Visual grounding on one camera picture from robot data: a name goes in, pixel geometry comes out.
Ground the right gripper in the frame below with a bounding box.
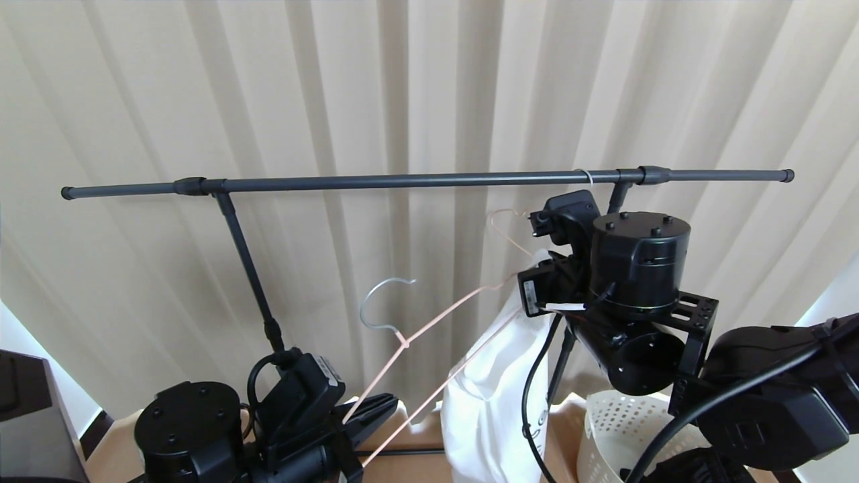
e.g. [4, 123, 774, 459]
[517, 252, 593, 319]

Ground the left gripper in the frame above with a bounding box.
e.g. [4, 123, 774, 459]
[252, 423, 365, 483]

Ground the pink clothes hanger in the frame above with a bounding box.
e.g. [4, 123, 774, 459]
[488, 168, 596, 259]
[342, 272, 527, 469]

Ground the white garment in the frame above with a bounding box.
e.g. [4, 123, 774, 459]
[440, 250, 559, 483]

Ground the white laundry basket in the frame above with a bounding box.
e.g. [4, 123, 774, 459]
[577, 390, 712, 483]

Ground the black clothes rack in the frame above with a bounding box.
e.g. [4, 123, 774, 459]
[60, 166, 795, 464]

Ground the black garment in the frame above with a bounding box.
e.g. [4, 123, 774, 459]
[643, 448, 739, 483]

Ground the beige curtain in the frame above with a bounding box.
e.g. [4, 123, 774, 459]
[0, 0, 859, 430]

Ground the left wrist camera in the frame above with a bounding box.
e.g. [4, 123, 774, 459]
[255, 349, 347, 464]

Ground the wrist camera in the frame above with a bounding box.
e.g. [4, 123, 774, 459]
[529, 190, 601, 256]
[255, 349, 347, 464]

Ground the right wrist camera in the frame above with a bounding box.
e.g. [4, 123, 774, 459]
[529, 190, 601, 256]

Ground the black cable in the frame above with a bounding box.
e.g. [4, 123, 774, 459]
[246, 350, 299, 430]
[521, 312, 564, 483]
[624, 345, 829, 483]

